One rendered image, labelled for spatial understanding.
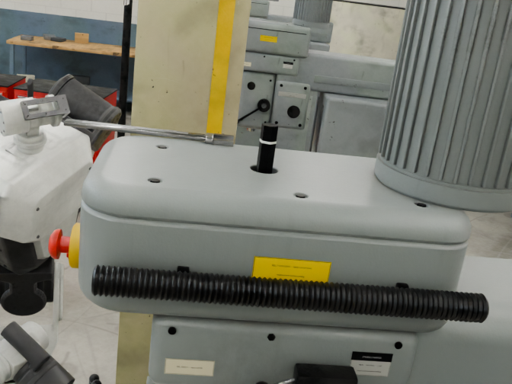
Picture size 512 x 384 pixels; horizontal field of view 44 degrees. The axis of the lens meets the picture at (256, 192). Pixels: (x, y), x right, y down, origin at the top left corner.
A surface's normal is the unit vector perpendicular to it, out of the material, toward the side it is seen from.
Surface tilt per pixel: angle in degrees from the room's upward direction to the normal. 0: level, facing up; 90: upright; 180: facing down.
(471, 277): 0
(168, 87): 90
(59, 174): 61
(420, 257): 90
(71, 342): 0
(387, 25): 90
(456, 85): 90
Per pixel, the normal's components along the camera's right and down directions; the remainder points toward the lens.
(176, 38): 0.07, 0.33
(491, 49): -0.17, 0.30
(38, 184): 0.77, -0.22
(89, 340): 0.12, -0.94
